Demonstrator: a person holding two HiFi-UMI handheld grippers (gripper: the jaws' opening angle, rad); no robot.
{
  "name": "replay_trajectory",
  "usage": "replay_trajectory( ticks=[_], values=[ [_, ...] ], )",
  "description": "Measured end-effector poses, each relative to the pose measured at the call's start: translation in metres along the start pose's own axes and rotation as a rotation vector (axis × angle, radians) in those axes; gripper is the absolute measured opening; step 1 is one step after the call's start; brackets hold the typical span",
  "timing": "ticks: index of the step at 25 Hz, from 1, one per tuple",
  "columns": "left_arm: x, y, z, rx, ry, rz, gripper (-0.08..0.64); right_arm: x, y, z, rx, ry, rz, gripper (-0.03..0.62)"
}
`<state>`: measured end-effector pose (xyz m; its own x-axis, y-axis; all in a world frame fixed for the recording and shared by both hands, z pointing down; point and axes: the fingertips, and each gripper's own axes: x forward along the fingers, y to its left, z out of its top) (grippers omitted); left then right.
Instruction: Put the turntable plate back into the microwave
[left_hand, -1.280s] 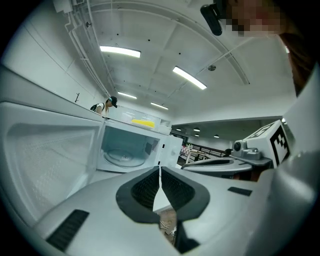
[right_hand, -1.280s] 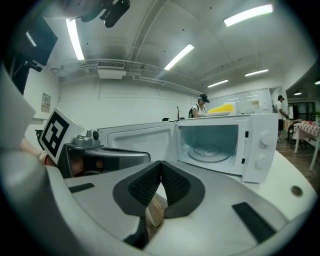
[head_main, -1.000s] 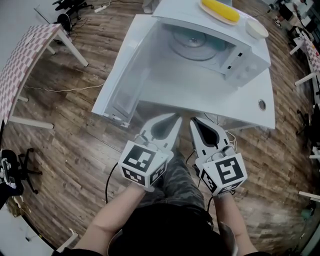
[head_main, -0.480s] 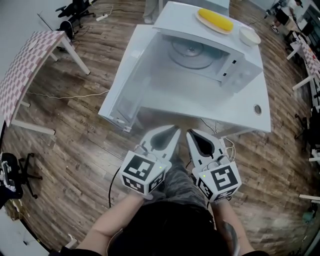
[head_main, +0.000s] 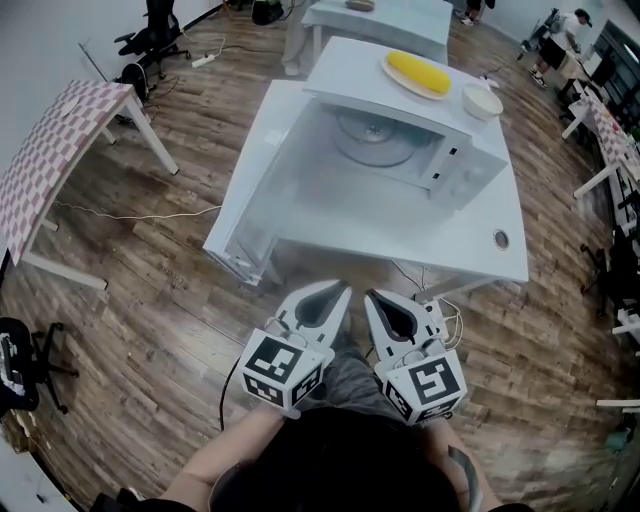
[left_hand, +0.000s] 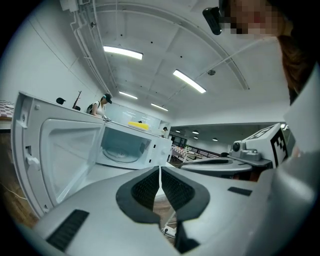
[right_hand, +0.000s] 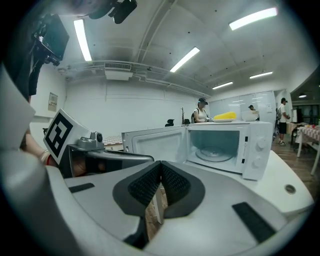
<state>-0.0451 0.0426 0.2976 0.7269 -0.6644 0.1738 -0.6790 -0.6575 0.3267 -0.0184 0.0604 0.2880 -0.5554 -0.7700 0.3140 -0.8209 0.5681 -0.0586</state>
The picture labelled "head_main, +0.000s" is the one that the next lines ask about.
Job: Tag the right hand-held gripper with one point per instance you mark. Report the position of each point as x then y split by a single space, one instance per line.
430 385

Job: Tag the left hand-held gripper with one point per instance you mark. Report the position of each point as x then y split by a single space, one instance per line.
280 375

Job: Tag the clear glass turntable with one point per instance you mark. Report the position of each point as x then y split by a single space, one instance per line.
380 150

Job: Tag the person's left forearm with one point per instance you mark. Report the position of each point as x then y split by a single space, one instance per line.
230 450

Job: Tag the person's right forearm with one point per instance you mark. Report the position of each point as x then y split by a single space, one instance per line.
465 465

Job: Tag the white power strip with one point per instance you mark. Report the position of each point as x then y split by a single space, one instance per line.
487 80
204 61
436 310

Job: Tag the person's camouflage trousers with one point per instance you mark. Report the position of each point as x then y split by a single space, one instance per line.
350 380

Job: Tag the person's black shirt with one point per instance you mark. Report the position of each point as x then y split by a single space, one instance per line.
330 465

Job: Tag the black office chair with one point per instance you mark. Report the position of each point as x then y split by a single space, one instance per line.
625 270
15 360
155 30

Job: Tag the white bowl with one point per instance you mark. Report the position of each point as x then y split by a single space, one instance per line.
481 102

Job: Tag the beige oval plate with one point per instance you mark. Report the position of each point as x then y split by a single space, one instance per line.
401 86

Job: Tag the white microwave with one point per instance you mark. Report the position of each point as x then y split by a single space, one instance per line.
360 65

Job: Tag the yellow corn cob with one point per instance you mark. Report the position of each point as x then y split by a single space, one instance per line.
420 72

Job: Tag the pale blue cloth table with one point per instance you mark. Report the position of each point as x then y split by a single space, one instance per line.
400 25

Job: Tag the brown oval object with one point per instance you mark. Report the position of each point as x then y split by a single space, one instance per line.
361 5

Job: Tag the pink checkered table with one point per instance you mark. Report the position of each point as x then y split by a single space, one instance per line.
65 130

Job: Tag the checkered table with white frame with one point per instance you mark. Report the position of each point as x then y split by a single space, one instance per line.
607 125

